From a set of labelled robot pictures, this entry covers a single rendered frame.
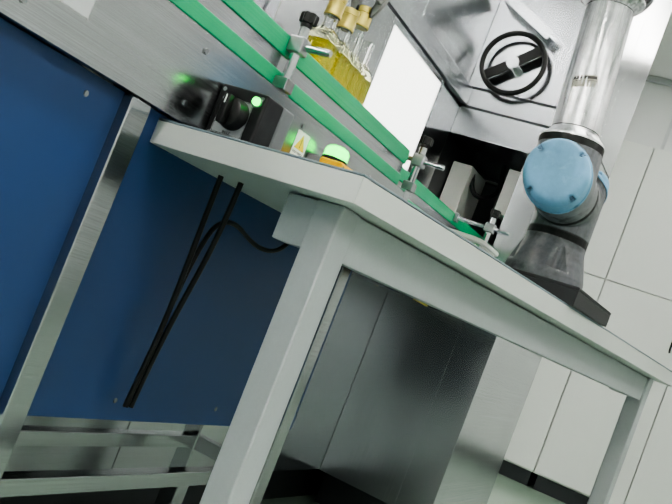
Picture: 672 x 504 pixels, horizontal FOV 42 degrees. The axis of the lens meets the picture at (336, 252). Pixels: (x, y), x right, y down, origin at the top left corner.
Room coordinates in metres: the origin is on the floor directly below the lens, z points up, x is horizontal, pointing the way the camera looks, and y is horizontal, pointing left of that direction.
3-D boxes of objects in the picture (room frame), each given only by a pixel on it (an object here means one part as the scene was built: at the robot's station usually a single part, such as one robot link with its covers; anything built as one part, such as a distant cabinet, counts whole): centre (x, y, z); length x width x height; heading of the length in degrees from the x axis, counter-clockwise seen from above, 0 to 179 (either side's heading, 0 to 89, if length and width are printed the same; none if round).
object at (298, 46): (1.34, 0.15, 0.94); 0.07 x 0.04 x 0.13; 64
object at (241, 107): (1.18, 0.20, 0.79); 0.04 x 0.03 x 0.04; 64
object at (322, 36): (1.69, 0.17, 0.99); 0.06 x 0.06 x 0.21; 63
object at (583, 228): (1.66, -0.38, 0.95); 0.13 x 0.12 x 0.14; 155
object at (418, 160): (1.90, -0.07, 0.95); 0.17 x 0.03 x 0.12; 64
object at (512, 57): (2.70, -0.30, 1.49); 0.21 x 0.05 x 0.21; 64
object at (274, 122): (1.23, 0.18, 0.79); 0.08 x 0.08 x 0.08; 64
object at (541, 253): (1.66, -0.38, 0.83); 0.15 x 0.15 x 0.10
